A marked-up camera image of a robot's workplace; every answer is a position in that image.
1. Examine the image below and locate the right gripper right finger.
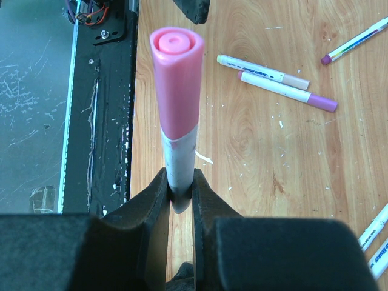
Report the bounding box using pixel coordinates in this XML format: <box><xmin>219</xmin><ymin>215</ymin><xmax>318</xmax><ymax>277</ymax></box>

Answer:
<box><xmin>192</xmin><ymin>169</ymin><xmax>378</xmax><ymax>290</ymax></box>

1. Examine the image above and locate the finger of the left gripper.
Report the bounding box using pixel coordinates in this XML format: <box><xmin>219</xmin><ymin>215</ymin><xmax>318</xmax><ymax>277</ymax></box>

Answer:
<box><xmin>173</xmin><ymin>0</ymin><xmax>210</xmax><ymax>24</ymax></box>

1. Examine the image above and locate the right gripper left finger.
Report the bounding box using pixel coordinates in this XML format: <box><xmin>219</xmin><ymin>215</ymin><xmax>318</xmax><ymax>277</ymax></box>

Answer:
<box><xmin>1</xmin><ymin>169</ymin><xmax>170</xmax><ymax>290</ymax></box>

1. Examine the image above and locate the pink cap marker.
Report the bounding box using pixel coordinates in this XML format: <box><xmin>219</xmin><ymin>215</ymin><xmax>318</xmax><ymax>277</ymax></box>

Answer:
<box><xmin>150</xmin><ymin>27</ymin><xmax>204</xmax><ymax>213</ymax></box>

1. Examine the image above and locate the light green cap marker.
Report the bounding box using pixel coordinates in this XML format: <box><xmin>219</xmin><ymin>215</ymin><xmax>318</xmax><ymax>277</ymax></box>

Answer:
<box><xmin>358</xmin><ymin>204</ymin><xmax>388</xmax><ymax>252</ymax></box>

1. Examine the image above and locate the periwinkle cap marker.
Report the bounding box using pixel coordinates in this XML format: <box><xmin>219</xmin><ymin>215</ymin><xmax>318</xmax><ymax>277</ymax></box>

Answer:
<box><xmin>368</xmin><ymin>239</ymin><xmax>388</xmax><ymax>280</ymax></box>

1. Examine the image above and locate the beige cap marker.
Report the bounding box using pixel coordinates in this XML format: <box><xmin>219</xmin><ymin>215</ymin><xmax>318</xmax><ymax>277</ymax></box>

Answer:
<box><xmin>216</xmin><ymin>55</ymin><xmax>310</xmax><ymax>90</ymax></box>

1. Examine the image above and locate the purple cap marker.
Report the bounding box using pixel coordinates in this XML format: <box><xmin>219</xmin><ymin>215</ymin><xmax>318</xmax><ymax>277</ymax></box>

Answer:
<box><xmin>321</xmin><ymin>16</ymin><xmax>387</xmax><ymax>65</ymax></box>

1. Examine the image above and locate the lilac cap marker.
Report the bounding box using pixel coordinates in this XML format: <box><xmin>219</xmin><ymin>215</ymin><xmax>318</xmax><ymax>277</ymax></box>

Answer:
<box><xmin>238</xmin><ymin>71</ymin><xmax>338</xmax><ymax>112</ymax></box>

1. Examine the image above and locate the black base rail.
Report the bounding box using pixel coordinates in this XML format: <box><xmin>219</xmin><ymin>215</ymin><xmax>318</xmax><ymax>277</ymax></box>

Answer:
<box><xmin>57</xmin><ymin>1</ymin><xmax>139</xmax><ymax>216</ymax></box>

